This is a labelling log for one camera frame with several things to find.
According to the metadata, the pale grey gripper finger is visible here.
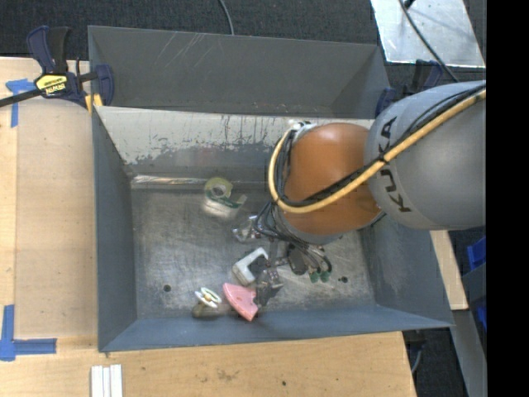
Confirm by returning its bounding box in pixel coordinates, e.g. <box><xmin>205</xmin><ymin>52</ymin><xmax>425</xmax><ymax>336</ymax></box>
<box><xmin>267</xmin><ymin>268</ymin><xmax>285</xmax><ymax>296</ymax></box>
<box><xmin>254</xmin><ymin>280</ymin><xmax>270</xmax><ymax>308</ymax></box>

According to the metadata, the pink wedge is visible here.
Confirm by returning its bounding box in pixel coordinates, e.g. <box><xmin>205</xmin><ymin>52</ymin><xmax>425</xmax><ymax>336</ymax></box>
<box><xmin>222</xmin><ymin>282</ymin><xmax>260</xmax><ymax>323</ymax></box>

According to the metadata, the white plastic block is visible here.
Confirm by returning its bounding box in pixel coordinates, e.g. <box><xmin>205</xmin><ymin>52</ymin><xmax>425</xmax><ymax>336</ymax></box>
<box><xmin>231</xmin><ymin>246</ymin><xmax>270</xmax><ymax>286</ymax></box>

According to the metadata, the clear shiny plastic piece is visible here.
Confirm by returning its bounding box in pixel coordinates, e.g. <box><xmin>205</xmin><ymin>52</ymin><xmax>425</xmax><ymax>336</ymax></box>
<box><xmin>230</xmin><ymin>216</ymin><xmax>260</xmax><ymax>244</ymax></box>

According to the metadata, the grey metal bin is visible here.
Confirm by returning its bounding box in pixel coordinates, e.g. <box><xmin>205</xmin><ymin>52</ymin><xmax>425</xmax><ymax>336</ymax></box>
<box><xmin>86</xmin><ymin>25</ymin><xmax>456</xmax><ymax>353</ymax></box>

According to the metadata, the clear tape dispenser green print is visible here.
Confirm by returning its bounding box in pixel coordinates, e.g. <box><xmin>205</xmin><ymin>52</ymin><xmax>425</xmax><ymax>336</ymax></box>
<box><xmin>202</xmin><ymin>175</ymin><xmax>249</xmax><ymax>219</ymax></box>

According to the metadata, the pale wood board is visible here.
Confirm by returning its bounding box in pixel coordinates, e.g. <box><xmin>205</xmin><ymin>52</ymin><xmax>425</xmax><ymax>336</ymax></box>
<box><xmin>14</xmin><ymin>96</ymin><xmax>100</xmax><ymax>341</ymax></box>

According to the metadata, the white ring on tan base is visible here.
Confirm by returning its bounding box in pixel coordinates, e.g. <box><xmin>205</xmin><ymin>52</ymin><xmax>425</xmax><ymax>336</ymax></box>
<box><xmin>191</xmin><ymin>286</ymin><xmax>225</xmax><ymax>320</ymax></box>

